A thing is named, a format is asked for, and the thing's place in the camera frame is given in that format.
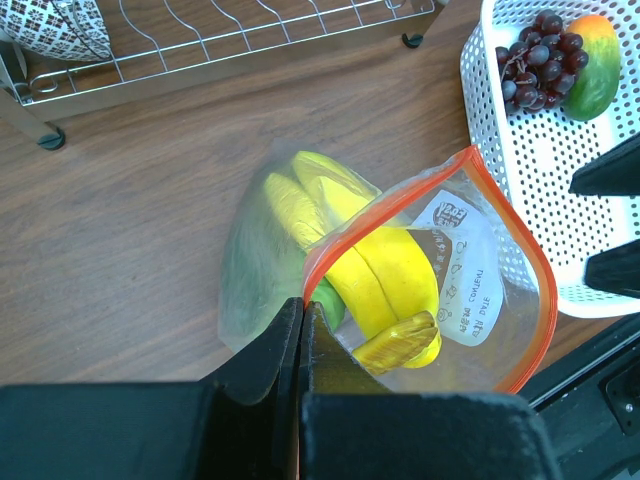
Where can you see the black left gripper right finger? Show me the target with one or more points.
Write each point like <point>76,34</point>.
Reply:
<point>350,427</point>

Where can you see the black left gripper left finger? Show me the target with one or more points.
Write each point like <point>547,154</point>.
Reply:
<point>235,423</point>

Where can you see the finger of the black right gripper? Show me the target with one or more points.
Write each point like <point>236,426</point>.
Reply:
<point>614,173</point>
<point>616,270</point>

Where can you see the yellow banana bunch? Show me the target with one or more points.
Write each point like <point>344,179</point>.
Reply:
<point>385,280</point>

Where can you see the green cabbage toy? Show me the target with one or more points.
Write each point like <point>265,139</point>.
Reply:
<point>261,269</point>

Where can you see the dark green cucumber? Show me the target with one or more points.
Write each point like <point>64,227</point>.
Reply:
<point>333,305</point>

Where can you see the white perforated plastic basket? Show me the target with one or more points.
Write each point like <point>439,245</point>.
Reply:
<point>532,157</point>

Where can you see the red yellow mango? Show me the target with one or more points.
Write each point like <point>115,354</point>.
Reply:
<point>597,84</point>

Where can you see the dark red grape bunch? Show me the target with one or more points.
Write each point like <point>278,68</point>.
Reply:
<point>540,68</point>

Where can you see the steel two-tier dish rack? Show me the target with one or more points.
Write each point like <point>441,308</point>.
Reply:
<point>159,47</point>

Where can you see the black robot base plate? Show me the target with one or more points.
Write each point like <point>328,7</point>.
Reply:
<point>589,402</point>

